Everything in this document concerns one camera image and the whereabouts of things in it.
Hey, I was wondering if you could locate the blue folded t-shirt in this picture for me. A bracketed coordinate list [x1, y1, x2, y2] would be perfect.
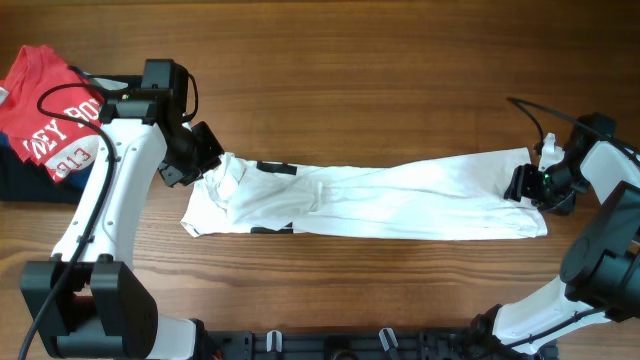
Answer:
[0, 65, 101, 191]

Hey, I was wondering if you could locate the red printed t-shirt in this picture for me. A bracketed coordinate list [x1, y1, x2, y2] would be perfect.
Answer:
[1, 45, 102, 182]

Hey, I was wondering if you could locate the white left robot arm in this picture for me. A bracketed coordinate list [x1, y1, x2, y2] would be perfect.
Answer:
[20, 59, 223, 359]

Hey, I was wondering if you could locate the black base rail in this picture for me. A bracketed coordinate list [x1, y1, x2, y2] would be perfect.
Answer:
[198, 327, 559, 360]

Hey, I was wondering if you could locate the white t-shirt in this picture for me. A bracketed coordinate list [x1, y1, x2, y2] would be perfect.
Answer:
[181, 148, 547, 240]

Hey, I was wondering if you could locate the black folded t-shirt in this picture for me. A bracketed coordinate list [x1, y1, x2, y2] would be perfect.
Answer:
[1, 149, 85, 204]

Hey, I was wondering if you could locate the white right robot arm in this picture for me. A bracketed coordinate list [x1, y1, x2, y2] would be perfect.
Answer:
[461, 113, 639, 359]

